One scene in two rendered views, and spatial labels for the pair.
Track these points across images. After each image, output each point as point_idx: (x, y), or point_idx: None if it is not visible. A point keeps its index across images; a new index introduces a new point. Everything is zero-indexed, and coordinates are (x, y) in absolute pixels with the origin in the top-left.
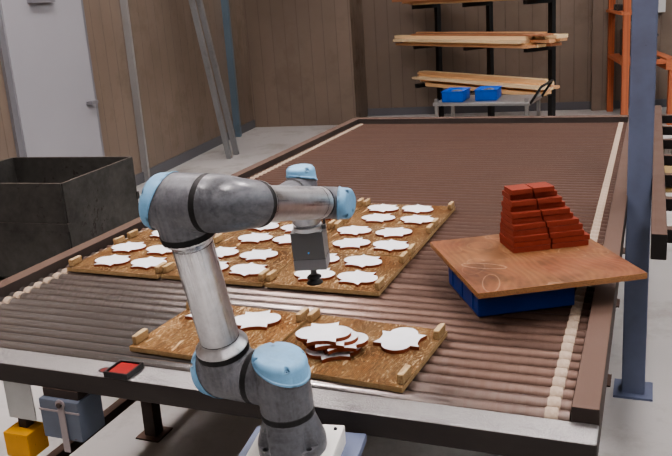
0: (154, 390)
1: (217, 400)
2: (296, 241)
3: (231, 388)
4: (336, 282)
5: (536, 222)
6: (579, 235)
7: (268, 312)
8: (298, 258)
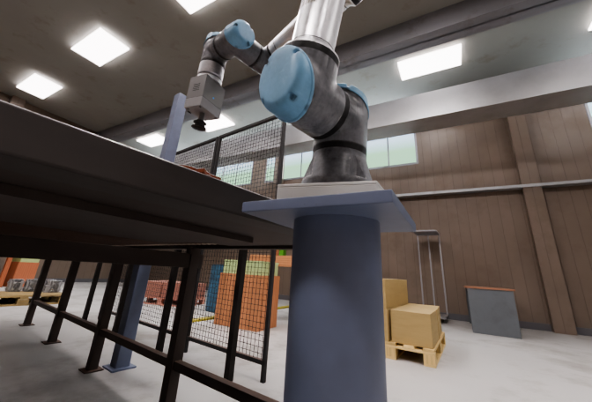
0: (2, 116)
1: (163, 172)
2: (209, 83)
3: (339, 96)
4: None
5: None
6: None
7: None
8: (205, 96)
